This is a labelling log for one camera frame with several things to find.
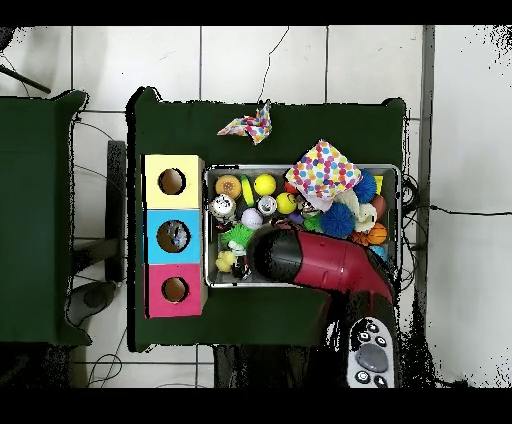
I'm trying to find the blue spiky rubber ball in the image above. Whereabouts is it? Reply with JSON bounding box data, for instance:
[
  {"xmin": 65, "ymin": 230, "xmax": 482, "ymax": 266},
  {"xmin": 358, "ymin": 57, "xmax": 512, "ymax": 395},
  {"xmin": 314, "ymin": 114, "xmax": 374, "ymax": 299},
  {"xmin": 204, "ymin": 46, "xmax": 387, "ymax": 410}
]
[
  {"xmin": 354, "ymin": 169, "xmax": 378, "ymax": 204},
  {"xmin": 319, "ymin": 202, "xmax": 357, "ymax": 241}
]

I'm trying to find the green spiky rubber ball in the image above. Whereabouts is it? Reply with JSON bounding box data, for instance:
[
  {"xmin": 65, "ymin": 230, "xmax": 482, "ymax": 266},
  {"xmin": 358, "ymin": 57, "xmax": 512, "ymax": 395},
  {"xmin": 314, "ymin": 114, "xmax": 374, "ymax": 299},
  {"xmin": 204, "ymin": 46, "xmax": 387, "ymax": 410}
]
[{"xmin": 222, "ymin": 223, "xmax": 256, "ymax": 252}]

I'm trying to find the cream knitted cloth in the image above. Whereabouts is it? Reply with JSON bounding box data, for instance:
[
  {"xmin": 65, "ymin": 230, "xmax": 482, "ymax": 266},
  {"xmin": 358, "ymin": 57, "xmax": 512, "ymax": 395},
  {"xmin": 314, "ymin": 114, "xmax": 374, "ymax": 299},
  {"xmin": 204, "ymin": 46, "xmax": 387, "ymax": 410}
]
[{"xmin": 335, "ymin": 190, "xmax": 377, "ymax": 233}]

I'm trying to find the yellow rubber duck toy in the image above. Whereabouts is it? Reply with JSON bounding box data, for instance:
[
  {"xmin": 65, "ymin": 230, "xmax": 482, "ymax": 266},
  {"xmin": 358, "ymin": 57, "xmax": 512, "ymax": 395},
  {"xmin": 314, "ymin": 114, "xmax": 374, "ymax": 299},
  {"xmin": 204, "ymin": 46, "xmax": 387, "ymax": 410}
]
[{"xmin": 215, "ymin": 251, "xmax": 239, "ymax": 274}]

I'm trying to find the shallow clear mesh bin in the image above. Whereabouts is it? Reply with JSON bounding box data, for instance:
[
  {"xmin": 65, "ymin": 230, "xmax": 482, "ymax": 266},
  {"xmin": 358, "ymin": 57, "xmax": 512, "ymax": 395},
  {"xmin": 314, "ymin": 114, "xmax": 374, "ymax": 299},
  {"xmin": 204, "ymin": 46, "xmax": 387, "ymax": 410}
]
[{"xmin": 203, "ymin": 163, "xmax": 402, "ymax": 288}]

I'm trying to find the plain yellow ball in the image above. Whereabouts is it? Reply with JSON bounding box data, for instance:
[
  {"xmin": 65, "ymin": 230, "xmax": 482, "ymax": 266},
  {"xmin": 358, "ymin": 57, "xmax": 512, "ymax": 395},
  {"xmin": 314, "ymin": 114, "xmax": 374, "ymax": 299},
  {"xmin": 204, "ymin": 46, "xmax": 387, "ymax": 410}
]
[{"xmin": 254, "ymin": 173, "xmax": 277, "ymax": 197}]

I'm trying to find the white baseball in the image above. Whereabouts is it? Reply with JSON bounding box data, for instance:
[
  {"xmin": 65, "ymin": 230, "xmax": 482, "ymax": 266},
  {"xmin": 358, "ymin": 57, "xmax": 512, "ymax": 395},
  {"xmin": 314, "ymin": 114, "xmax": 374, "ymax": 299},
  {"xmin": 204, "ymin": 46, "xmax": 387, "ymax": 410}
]
[{"xmin": 241, "ymin": 207, "xmax": 265, "ymax": 231}]

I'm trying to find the black panel stand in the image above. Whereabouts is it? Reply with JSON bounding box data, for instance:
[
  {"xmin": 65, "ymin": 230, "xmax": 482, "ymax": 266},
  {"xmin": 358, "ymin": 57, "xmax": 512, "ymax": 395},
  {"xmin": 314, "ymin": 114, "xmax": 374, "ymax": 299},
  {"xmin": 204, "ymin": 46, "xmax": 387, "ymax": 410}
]
[{"xmin": 106, "ymin": 139, "xmax": 128, "ymax": 283}]

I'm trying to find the dark green table cloth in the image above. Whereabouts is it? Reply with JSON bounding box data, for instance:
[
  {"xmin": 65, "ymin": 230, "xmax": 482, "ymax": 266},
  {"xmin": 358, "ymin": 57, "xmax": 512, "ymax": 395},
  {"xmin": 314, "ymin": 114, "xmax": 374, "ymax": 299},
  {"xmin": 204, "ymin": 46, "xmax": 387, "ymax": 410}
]
[
  {"xmin": 0, "ymin": 87, "xmax": 91, "ymax": 347},
  {"xmin": 127, "ymin": 86, "xmax": 408, "ymax": 353}
]

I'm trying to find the grey stand base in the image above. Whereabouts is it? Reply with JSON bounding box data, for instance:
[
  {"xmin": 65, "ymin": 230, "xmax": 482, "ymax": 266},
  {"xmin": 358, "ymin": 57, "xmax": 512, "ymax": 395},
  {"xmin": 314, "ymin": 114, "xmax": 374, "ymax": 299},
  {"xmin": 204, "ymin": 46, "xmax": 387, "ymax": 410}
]
[{"xmin": 67, "ymin": 279, "xmax": 120, "ymax": 328}]

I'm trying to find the orange ball with cream dots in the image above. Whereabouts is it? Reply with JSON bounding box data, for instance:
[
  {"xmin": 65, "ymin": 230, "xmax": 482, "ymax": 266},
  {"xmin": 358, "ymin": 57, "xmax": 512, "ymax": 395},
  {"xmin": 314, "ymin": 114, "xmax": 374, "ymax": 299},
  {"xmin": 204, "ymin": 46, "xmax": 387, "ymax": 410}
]
[{"xmin": 215, "ymin": 174, "xmax": 243, "ymax": 201}]

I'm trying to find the polka dot cloth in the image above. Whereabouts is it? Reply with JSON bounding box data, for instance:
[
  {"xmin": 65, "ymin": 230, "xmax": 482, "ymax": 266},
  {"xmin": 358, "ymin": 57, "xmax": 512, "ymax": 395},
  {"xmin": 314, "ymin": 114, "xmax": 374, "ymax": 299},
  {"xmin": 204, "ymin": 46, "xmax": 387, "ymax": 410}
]
[{"xmin": 285, "ymin": 139, "xmax": 363, "ymax": 201}]

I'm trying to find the black cable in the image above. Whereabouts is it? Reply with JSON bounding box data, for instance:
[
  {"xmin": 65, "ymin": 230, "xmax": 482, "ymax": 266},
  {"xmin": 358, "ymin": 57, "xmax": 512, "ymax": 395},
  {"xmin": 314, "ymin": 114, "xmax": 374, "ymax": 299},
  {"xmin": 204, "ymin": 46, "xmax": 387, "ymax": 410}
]
[{"xmin": 427, "ymin": 203, "xmax": 512, "ymax": 217}]

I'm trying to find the small orange basketball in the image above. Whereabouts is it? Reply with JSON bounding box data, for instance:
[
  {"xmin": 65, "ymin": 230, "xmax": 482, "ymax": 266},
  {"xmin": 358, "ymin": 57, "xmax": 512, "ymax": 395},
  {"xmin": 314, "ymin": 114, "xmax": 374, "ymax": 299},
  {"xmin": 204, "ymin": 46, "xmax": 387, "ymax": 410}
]
[{"xmin": 365, "ymin": 222, "xmax": 389, "ymax": 247}]

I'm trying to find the colourful patterned cloth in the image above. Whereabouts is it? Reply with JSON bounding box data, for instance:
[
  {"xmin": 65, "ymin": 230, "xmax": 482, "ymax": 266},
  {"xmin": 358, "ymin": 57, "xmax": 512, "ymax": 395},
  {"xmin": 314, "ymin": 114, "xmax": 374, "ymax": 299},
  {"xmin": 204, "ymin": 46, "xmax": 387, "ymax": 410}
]
[{"xmin": 216, "ymin": 99, "xmax": 274, "ymax": 147}]

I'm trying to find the wooden box with three holes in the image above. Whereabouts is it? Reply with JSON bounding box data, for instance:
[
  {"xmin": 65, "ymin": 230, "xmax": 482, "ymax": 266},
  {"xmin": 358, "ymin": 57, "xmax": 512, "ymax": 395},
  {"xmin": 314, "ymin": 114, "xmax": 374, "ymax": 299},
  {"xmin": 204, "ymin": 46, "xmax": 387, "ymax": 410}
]
[{"xmin": 142, "ymin": 153, "xmax": 208, "ymax": 319}]

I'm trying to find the crushed silver drink can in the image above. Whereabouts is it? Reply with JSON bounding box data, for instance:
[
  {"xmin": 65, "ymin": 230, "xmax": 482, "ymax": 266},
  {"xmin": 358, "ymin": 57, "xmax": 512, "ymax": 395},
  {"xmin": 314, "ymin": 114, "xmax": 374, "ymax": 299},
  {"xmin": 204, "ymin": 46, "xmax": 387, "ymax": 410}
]
[{"xmin": 209, "ymin": 194, "xmax": 238, "ymax": 221}]

